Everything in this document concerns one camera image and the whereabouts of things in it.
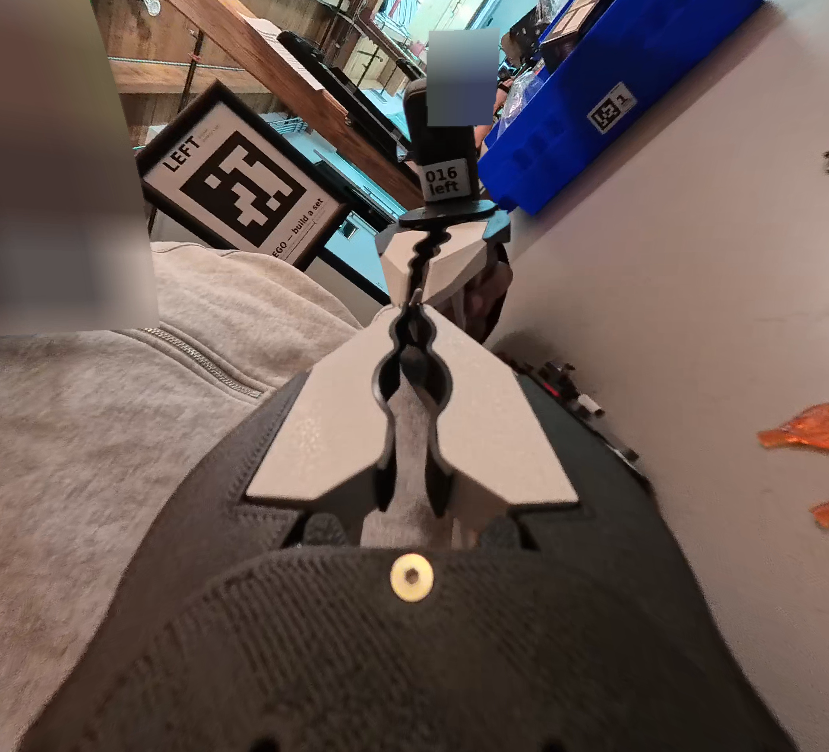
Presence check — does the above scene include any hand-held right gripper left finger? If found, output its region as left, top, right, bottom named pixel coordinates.
left=245, top=304, right=410, bottom=513

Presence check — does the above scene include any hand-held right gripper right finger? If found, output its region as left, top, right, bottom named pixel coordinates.
left=400, top=304, right=579, bottom=533

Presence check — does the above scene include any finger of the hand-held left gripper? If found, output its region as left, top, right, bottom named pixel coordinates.
left=418, top=234, right=490, bottom=312
left=377, top=231, right=431, bottom=306

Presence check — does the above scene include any black lego motorcycle model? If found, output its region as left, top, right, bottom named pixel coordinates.
left=499, top=347, right=642, bottom=463

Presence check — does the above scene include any large orange lego flame piece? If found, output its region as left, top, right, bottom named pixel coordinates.
left=756, top=403, right=829, bottom=451

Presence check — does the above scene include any person's left hand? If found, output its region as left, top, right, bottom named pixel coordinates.
left=453, top=240, right=514, bottom=345

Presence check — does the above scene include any framed marker sign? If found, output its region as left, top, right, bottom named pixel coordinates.
left=135, top=80, right=351, bottom=273

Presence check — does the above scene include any person's grey hoodie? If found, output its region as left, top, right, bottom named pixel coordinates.
left=0, top=241, right=397, bottom=752

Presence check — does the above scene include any black box with labels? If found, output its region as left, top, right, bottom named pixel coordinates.
left=541, top=0, right=655, bottom=66

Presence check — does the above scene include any blue plastic bin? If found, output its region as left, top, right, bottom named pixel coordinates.
left=482, top=0, right=767, bottom=216

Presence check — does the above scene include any wooden beam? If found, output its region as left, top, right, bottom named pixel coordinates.
left=65, top=0, right=425, bottom=209

